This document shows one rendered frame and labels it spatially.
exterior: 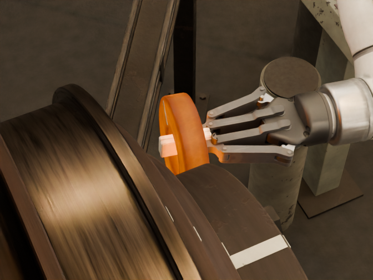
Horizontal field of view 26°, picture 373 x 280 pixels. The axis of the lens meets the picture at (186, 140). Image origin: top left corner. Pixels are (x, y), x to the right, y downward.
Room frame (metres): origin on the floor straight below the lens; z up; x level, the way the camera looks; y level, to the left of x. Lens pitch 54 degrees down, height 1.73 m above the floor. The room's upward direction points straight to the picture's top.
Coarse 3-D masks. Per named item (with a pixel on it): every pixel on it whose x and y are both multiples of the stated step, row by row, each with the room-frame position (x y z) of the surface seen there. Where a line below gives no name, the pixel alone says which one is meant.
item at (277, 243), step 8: (272, 240) 0.26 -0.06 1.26; (280, 240) 0.26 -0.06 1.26; (248, 248) 0.26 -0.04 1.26; (256, 248) 0.26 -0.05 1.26; (264, 248) 0.26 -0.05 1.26; (272, 248) 0.26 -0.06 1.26; (280, 248) 0.26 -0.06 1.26; (232, 256) 0.25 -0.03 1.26; (240, 256) 0.25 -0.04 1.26; (248, 256) 0.25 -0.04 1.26; (256, 256) 0.25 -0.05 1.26; (264, 256) 0.25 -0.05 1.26; (240, 264) 0.25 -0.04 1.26
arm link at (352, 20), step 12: (336, 0) 0.87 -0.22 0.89; (348, 0) 0.84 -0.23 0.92; (360, 0) 0.83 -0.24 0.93; (372, 0) 0.82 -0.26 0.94; (348, 12) 0.83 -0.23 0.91; (360, 12) 0.82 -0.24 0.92; (372, 12) 0.81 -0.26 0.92; (348, 24) 0.82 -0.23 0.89; (360, 24) 0.80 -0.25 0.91; (372, 24) 0.80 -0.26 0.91; (348, 36) 0.81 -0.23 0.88; (360, 36) 0.79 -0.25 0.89; (372, 36) 0.78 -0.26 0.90; (360, 48) 0.78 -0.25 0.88
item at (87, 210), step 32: (64, 96) 0.37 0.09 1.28; (0, 128) 0.33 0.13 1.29; (32, 128) 0.32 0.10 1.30; (64, 128) 0.31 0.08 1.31; (96, 128) 0.30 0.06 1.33; (32, 160) 0.28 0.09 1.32; (64, 160) 0.28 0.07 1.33; (96, 160) 0.28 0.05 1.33; (128, 160) 0.27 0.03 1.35; (32, 192) 0.25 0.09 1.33; (64, 192) 0.25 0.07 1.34; (96, 192) 0.25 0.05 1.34; (128, 192) 0.25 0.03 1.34; (64, 224) 0.23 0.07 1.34; (96, 224) 0.23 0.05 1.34; (128, 224) 0.23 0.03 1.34; (160, 224) 0.22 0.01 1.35; (64, 256) 0.21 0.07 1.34; (96, 256) 0.21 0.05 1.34; (128, 256) 0.21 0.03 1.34; (160, 256) 0.21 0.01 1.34
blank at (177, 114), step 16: (176, 96) 0.69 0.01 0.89; (160, 112) 0.70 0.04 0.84; (176, 112) 0.65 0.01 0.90; (192, 112) 0.65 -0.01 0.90; (160, 128) 0.70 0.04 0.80; (176, 128) 0.63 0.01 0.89; (192, 128) 0.62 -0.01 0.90; (176, 144) 0.62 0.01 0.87; (192, 144) 0.61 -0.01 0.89; (176, 160) 0.65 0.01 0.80; (192, 160) 0.59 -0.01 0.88; (208, 160) 0.59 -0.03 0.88
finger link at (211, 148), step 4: (208, 140) 0.64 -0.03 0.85; (208, 144) 0.64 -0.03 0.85; (212, 144) 0.64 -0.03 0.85; (220, 144) 0.64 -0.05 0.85; (208, 148) 0.63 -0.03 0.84; (212, 148) 0.63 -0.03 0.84; (216, 148) 0.63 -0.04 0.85; (208, 152) 0.63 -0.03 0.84; (212, 152) 0.63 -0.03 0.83; (216, 152) 0.63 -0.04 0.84; (220, 156) 0.62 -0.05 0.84; (224, 156) 0.62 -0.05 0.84; (224, 160) 0.62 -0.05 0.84
